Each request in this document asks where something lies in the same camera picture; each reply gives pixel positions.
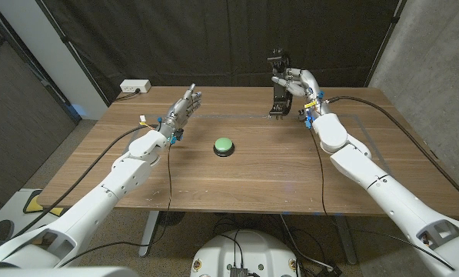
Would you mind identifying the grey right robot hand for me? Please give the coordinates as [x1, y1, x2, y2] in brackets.
[271, 68, 326, 115]

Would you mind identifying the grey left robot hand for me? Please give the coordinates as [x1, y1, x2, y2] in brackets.
[160, 83, 203, 142]

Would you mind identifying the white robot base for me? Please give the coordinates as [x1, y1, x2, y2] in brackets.
[190, 229, 302, 277]

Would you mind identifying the green push button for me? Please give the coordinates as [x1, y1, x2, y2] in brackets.
[212, 137, 236, 158]

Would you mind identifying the white power strip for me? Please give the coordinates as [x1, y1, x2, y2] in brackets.
[119, 79, 152, 94]

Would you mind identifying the black backdrop stand pole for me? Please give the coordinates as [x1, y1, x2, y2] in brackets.
[363, 0, 407, 88]
[35, 0, 111, 107]

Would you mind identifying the black backdrop curtain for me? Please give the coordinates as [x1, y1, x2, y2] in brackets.
[36, 0, 401, 105]

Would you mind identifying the black round stand base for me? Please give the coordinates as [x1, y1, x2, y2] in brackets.
[158, 210, 186, 228]

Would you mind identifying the grey table leg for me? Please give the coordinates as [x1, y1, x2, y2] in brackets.
[333, 215, 359, 265]
[138, 210, 161, 258]

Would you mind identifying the white floor mat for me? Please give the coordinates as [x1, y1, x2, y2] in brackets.
[0, 188, 76, 247]

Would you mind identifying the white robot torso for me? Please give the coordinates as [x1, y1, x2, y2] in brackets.
[0, 265, 459, 277]

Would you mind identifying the black power strip cord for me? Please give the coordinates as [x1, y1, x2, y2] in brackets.
[115, 88, 141, 102]

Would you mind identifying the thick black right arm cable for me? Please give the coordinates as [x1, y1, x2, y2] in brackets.
[327, 95, 459, 207]

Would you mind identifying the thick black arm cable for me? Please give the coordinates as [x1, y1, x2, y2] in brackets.
[12, 122, 161, 239]
[327, 95, 459, 207]

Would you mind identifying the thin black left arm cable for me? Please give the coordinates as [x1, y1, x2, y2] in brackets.
[58, 144, 172, 269]

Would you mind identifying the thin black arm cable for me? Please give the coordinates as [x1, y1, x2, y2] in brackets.
[308, 128, 455, 270]
[58, 144, 172, 269]

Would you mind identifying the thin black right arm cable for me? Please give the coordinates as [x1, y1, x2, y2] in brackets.
[308, 128, 455, 270]

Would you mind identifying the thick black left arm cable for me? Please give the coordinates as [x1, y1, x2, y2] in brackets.
[12, 122, 161, 239]

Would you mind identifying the white floor cable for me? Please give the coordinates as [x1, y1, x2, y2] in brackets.
[278, 214, 334, 270]

